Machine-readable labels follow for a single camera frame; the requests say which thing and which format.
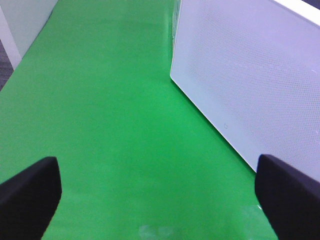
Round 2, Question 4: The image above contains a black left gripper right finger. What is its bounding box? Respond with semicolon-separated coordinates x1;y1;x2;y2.
254;154;320;240

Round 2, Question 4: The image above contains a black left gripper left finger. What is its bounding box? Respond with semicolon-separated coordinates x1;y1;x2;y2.
0;156;62;240

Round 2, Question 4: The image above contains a white microwave door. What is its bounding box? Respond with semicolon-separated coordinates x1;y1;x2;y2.
170;0;320;180

